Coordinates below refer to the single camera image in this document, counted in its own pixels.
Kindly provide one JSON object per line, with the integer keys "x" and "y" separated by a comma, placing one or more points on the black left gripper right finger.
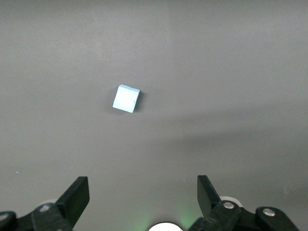
{"x": 209, "y": 202}

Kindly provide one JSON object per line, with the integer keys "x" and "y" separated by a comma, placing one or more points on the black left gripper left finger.
{"x": 74, "y": 199}

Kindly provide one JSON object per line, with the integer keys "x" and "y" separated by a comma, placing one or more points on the light blue foam block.
{"x": 125, "y": 99}

